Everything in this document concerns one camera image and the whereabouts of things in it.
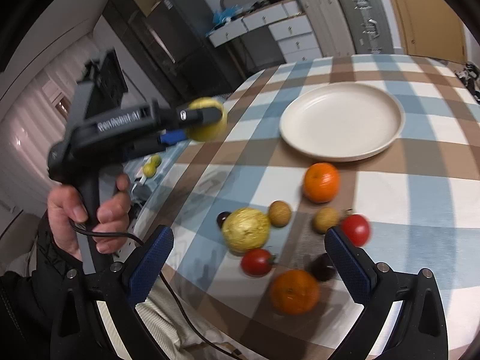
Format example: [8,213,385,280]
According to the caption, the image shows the green-yellow guava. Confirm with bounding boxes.
[185,97,227,142]

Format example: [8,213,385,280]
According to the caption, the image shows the red tomato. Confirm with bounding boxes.
[340,214,371,247]
[240,249,277,277]

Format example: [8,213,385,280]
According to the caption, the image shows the orange tangerine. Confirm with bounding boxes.
[268,270,320,315]
[303,163,340,204]

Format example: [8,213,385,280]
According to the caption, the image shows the yellow bumpy guava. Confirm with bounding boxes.
[221,207,270,254]

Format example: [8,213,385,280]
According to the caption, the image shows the person's left hand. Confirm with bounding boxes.
[47,174,131,261]

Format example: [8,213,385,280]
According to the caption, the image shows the small green lime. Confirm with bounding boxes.
[149,154,162,167]

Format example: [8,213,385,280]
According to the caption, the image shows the small yellow lime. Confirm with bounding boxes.
[142,163,157,178]

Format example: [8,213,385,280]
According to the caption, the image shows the dark cabinet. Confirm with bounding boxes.
[103,0,243,107]

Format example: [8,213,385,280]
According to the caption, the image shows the plaid tablecloth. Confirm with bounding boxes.
[138,55,479,359]

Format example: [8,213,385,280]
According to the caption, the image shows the white drawer desk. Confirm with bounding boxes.
[208,0,323,63]

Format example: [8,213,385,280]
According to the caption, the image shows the cream round plate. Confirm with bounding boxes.
[279,82,405,163]

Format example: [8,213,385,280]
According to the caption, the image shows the beige suitcase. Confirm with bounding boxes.
[299,0,356,57]

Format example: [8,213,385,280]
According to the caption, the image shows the silver suitcase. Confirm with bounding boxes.
[338,0,395,55]

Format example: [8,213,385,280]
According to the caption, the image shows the wooden door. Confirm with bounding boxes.
[391,0,467,64]

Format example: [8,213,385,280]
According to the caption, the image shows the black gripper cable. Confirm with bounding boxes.
[69,219,245,360]

